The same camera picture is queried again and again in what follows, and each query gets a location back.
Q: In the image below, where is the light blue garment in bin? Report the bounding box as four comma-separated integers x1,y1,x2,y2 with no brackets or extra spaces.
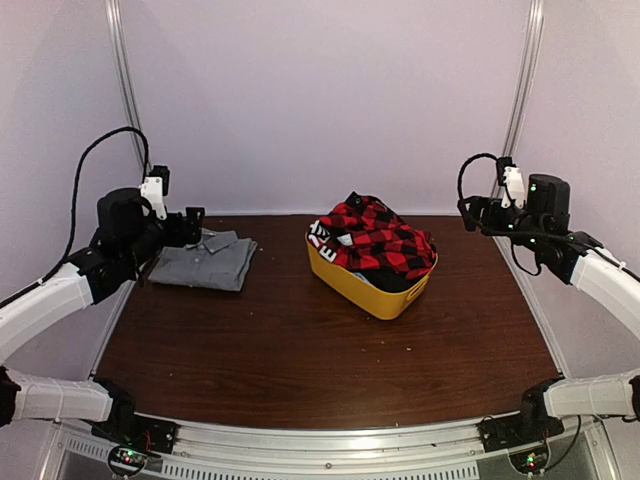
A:
350,272,371,284

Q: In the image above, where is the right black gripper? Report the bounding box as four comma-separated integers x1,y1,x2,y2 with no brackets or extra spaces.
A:
458,196,545,251

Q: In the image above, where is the black garment in bin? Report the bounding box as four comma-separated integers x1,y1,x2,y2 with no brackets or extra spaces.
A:
360,269,416,293

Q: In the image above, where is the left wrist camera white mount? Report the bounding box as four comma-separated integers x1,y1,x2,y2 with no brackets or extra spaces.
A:
139,165,170,220

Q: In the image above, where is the left black cable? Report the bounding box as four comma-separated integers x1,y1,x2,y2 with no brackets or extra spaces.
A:
39,126,151,286

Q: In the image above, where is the right aluminium frame post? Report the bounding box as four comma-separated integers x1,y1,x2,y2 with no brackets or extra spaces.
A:
492,0,545,201

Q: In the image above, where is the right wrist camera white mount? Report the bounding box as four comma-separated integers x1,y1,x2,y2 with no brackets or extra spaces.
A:
496,157,526,209

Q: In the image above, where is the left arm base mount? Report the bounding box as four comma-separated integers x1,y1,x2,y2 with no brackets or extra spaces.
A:
85,415,178,479

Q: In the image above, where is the left aluminium frame post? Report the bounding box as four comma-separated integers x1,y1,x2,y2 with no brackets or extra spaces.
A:
103,0,151,176

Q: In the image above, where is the aluminium frame post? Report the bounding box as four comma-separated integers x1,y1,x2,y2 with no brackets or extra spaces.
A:
103,0,151,176
492,0,545,201

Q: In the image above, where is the red black plaid shirt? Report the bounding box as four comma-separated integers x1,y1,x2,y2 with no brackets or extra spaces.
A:
309,192,437,282

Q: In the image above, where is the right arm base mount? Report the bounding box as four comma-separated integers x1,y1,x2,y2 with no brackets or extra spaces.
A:
476,412,564,477

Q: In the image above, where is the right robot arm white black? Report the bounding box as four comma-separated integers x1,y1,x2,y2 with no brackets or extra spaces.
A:
458,167,639,442

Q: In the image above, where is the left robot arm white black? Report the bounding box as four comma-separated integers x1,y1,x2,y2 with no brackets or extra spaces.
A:
1,184,205,444

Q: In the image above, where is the front aluminium rail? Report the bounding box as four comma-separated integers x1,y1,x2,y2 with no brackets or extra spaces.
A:
49,412,621,480

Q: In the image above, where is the yellow plastic bin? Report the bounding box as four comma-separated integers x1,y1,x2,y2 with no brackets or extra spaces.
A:
305,233,434,320

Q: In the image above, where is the folded grey shirt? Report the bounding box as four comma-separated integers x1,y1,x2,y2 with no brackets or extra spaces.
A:
148,229,258,292

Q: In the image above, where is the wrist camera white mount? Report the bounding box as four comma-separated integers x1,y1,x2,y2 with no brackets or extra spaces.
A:
496,157,526,209
139,165,170,220

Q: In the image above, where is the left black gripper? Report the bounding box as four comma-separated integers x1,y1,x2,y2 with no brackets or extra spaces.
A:
122,206,204,271

